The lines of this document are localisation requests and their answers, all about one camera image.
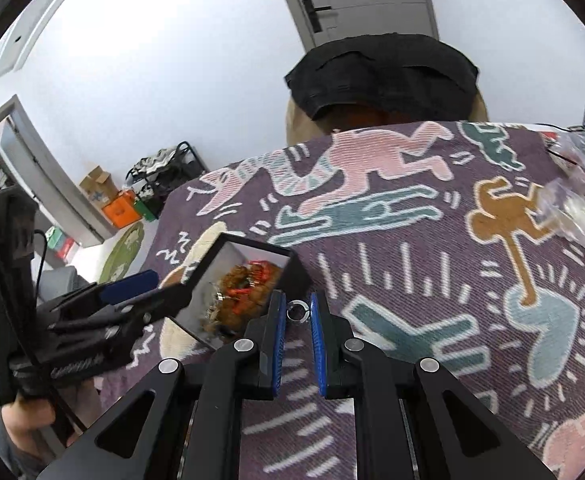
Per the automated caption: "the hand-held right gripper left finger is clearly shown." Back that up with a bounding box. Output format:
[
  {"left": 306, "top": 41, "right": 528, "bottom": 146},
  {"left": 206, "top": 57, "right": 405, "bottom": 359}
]
[{"left": 37, "top": 290, "right": 289, "bottom": 480}]

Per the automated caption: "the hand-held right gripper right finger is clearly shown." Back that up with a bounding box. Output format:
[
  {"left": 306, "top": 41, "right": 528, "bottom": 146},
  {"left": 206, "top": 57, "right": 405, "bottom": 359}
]
[{"left": 309, "top": 290, "right": 557, "bottom": 480}]

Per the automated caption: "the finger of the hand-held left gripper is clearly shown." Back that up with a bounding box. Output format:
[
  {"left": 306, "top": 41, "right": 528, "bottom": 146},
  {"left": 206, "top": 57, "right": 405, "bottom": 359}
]
[
  {"left": 97, "top": 283, "right": 194, "bottom": 332},
  {"left": 47, "top": 269, "right": 160, "bottom": 314}
]

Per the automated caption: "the brown bead bracelet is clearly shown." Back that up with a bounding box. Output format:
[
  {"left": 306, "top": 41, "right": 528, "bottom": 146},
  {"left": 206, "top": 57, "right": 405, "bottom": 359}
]
[{"left": 207, "top": 260, "right": 283, "bottom": 336}]

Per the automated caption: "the black jewelry box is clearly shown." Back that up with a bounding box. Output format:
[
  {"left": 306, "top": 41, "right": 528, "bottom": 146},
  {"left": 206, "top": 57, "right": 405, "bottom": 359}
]
[{"left": 161, "top": 232, "right": 309, "bottom": 351}]

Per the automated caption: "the red bead bracelet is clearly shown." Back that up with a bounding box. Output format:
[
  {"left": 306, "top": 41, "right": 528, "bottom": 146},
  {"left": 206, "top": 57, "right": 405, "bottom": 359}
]
[{"left": 222, "top": 259, "right": 276, "bottom": 298}]

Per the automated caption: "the person's left hand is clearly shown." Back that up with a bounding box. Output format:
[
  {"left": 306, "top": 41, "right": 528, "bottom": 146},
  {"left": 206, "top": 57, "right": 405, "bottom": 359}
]
[{"left": 0, "top": 381, "right": 103, "bottom": 455}]

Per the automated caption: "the round green mat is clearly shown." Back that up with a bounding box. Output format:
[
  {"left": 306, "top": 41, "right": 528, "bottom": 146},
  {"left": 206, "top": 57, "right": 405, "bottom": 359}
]
[{"left": 97, "top": 221, "right": 146, "bottom": 286}]

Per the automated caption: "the orange box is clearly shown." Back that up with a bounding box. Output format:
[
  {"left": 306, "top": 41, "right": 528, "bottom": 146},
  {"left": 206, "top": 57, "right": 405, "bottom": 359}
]
[{"left": 103, "top": 191, "right": 143, "bottom": 228}]

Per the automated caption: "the grey bin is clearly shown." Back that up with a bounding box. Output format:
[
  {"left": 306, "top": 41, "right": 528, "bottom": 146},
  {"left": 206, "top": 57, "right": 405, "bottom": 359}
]
[{"left": 37, "top": 265, "right": 80, "bottom": 306}]

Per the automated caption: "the red and green box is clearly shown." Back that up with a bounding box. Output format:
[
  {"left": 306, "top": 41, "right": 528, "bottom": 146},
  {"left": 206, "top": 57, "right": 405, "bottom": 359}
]
[{"left": 45, "top": 226, "right": 78, "bottom": 263}]

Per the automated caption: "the cardboard box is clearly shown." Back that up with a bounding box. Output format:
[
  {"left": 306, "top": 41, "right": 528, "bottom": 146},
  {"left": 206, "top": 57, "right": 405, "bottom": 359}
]
[{"left": 79, "top": 166, "right": 120, "bottom": 206}]

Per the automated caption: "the black shoe rack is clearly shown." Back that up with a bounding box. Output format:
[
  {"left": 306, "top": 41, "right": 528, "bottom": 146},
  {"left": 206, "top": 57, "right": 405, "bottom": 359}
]
[{"left": 125, "top": 141, "right": 208, "bottom": 211}]

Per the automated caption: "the purple printed blanket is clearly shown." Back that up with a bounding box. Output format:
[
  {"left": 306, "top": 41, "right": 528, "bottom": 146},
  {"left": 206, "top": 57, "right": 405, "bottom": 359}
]
[{"left": 97, "top": 120, "right": 585, "bottom": 480}]

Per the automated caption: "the black jacket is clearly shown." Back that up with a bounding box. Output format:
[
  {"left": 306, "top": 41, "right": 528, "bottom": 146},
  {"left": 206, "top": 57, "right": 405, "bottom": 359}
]
[{"left": 285, "top": 34, "right": 480, "bottom": 133}]

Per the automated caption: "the clear plastic bag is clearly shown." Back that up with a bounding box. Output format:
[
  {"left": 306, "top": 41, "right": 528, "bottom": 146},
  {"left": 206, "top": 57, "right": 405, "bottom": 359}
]
[{"left": 535, "top": 132, "right": 585, "bottom": 256}]

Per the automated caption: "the black cable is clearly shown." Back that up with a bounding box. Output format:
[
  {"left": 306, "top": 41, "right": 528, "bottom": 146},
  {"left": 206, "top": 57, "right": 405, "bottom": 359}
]
[{"left": 32, "top": 229, "right": 50, "bottom": 286}]

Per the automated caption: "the black door handle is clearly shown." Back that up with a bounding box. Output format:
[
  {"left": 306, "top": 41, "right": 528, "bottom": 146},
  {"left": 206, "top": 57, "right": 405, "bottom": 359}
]
[{"left": 301, "top": 0, "right": 334, "bottom": 36}]

